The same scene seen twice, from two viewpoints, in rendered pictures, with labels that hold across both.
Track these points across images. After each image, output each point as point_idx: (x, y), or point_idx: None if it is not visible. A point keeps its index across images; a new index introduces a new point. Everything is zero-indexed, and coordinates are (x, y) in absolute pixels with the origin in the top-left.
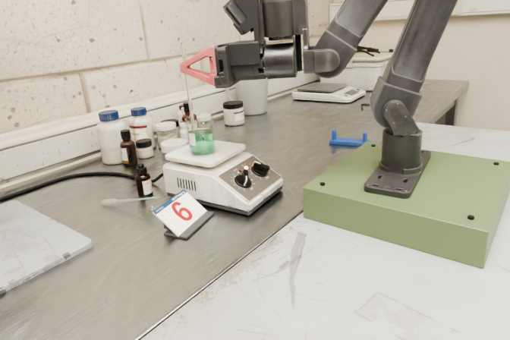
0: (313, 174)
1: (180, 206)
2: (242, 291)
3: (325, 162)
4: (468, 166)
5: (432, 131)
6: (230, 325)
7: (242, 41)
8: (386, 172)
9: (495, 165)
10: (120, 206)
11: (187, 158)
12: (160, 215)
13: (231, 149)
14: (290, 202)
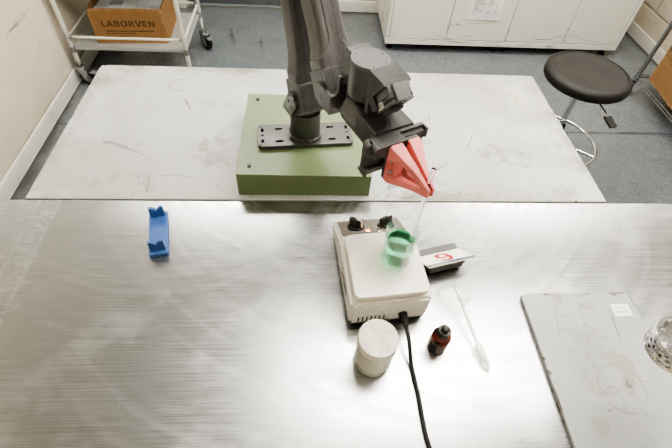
0: (283, 225)
1: (443, 258)
2: (460, 185)
3: (242, 229)
4: (270, 110)
5: (80, 175)
6: (480, 177)
7: (386, 122)
8: (321, 137)
9: (261, 99)
10: (472, 345)
11: (417, 260)
12: (468, 254)
13: (367, 240)
14: (351, 214)
